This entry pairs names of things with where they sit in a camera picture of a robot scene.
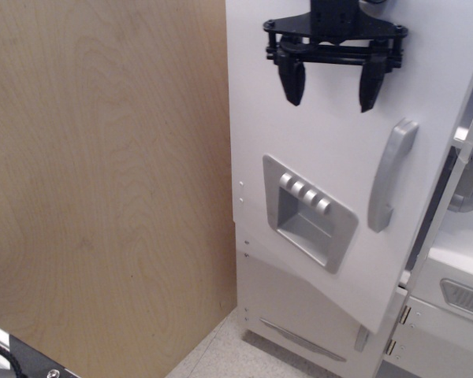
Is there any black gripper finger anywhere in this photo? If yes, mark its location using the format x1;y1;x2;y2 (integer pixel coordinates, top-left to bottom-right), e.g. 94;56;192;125
359;54;388;113
276;51;306;106

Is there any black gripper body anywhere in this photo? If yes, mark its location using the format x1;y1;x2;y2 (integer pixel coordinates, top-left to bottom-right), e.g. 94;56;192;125
263;1;408;71

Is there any white fridge door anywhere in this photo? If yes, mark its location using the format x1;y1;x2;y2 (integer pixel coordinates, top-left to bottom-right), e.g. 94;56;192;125
226;1;473;332

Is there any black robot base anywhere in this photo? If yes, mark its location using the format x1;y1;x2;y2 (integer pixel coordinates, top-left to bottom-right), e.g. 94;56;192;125
0;329;79;378

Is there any white toy fridge cabinet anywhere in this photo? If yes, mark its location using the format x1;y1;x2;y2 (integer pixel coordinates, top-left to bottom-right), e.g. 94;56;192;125
404;50;473;292

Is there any grey ice dispenser box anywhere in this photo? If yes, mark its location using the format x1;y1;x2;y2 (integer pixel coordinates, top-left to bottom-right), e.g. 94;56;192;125
263;155;359;274

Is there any brass oven hinge upper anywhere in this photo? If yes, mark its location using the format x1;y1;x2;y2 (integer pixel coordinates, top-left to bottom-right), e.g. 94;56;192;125
399;305;411;324

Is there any brass oven hinge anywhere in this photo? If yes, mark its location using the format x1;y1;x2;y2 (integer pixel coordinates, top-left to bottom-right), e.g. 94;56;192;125
399;305;411;324
385;339;397;355

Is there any white toy oven unit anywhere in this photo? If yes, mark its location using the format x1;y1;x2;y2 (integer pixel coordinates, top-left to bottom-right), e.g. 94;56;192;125
382;204;473;378

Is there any brass oven hinge lower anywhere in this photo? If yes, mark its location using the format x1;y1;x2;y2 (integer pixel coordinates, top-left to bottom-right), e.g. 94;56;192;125
385;339;397;355

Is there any silver fridge door handle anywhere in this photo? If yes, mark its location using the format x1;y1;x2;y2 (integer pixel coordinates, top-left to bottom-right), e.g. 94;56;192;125
367;119;419;233

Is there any silver lower door handle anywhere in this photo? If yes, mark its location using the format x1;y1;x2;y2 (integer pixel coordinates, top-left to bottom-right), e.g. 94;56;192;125
354;325;370;353

